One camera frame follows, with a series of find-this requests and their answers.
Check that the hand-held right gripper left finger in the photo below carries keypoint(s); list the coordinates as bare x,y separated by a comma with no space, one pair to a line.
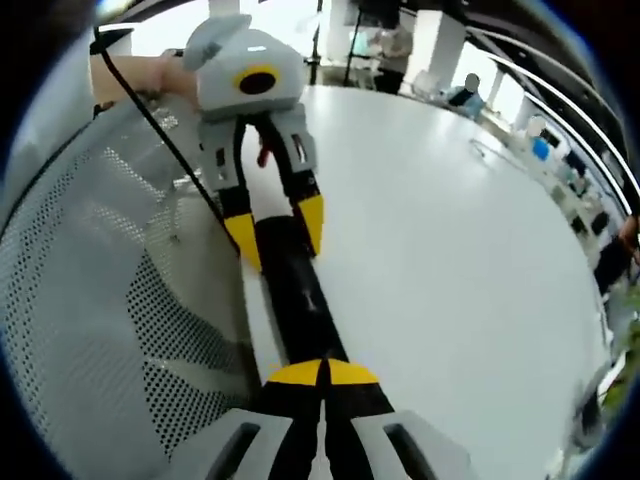
290,430

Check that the black remote control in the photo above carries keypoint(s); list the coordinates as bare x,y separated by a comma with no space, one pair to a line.
300,290

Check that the grey mesh chair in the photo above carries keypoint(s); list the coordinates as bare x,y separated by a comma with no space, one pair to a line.
75,300

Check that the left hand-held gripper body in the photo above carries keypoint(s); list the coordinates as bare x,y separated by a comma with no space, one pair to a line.
220,65

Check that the potted green plant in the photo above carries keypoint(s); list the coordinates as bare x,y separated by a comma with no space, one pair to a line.
625,350

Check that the black tripod stand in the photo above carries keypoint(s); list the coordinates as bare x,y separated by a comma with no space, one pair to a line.
315,50

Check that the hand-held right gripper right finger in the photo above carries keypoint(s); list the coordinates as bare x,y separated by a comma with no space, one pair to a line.
360,430

